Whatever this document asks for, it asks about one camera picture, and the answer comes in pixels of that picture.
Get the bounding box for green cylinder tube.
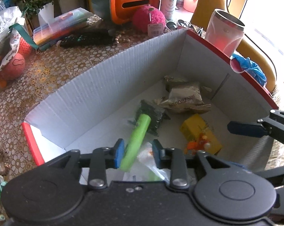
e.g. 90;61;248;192
120;114;151;172

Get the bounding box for yellow rectangular box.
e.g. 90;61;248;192
180;114;222;155

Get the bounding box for silver foil snack bag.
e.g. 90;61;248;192
153;76;212;114

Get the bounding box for dark green packet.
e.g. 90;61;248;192
128;99;171;136

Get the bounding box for white cardboard box red outside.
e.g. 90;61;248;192
23;29;277;171

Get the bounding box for blue plastic bag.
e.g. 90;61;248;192
232;54;267;87

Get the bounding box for pink steel tumbler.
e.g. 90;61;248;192
205;9;245;57

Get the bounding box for black remote control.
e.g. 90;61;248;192
59;31;115;48

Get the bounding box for sunglasses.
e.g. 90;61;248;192
166;19;196;32

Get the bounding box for pink fluffy ball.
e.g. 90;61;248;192
132;5;166;33

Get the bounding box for red peanut plush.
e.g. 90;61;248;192
0;37;33;88

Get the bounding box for clear plastic storage case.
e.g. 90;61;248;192
33;8;93;47

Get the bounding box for white milk bottle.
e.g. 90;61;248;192
160;0;177;20

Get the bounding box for white plant pot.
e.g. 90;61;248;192
38;3;54;26

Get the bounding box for white plastic bag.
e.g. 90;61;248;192
0;6;25;56

